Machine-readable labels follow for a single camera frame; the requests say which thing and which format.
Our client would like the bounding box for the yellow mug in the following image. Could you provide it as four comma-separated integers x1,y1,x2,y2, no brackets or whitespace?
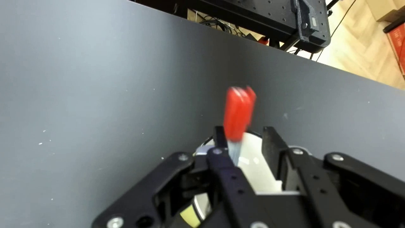
178,130,313,228

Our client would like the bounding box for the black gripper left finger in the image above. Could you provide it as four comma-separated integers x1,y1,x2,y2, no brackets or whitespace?
91,125,272,228

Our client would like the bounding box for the black perforated equipment stand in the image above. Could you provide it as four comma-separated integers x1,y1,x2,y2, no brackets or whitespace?
130,0,332,54

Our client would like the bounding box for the red box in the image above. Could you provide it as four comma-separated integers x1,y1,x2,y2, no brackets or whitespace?
382,16,405,77

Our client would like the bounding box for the red capped white marker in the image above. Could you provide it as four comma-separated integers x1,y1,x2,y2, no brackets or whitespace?
221,85,258,167

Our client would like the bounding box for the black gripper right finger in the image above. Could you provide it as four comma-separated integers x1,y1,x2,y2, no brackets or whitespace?
261,125,405,228

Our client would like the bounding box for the grey black device box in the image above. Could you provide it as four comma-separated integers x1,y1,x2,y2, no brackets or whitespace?
289,0,331,47

